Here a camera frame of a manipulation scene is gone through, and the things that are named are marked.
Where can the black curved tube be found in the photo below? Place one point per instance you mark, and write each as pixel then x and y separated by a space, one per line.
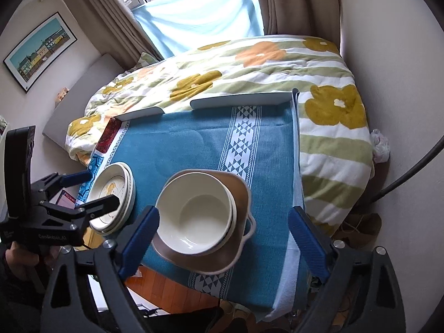
pixel 409 177

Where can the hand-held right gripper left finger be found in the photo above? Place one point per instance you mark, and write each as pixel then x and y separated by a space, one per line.
pixel 138 242

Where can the person's left hand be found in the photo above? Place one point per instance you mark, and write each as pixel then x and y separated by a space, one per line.
pixel 22 260

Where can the large white plate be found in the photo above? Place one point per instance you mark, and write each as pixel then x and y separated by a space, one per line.
pixel 128 184

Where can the white padded headboard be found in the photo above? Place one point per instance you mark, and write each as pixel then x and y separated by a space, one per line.
pixel 79 93

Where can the blue patterned tablecloth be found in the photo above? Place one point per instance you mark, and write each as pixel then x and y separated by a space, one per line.
pixel 194 145

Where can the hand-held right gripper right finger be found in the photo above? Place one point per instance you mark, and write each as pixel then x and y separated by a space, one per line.
pixel 308 242

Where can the beige curtain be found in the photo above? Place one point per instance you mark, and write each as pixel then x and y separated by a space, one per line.
pixel 114 17
pixel 295 0

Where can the large cream plate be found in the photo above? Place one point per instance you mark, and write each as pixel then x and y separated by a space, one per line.
pixel 133 190

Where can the white plastic bag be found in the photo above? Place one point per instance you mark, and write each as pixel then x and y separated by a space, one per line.
pixel 381 145

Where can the light blue window sheet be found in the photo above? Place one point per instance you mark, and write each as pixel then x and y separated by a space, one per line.
pixel 201 17

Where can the long white table rail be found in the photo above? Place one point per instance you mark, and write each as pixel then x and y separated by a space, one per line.
pixel 242 99

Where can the red framed pink notebook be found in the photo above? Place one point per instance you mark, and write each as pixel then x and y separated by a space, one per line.
pixel 66 199

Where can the light blue underlay cloth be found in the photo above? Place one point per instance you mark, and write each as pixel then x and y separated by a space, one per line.
pixel 288 291

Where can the brown paper bag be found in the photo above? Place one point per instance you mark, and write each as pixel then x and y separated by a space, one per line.
pixel 360 229

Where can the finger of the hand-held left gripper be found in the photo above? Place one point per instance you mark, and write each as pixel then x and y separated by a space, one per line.
pixel 97 208
pixel 74 178

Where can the small colourful box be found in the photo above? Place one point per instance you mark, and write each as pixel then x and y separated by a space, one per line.
pixel 62 94

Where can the framed wall picture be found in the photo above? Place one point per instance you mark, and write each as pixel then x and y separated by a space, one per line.
pixel 38 52

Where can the small printed plate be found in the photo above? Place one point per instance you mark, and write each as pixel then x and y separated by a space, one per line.
pixel 111 184

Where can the small plain cream bowl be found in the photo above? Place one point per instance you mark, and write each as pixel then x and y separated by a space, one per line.
pixel 194 215

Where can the floral duvet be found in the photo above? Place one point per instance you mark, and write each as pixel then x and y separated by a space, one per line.
pixel 277 76

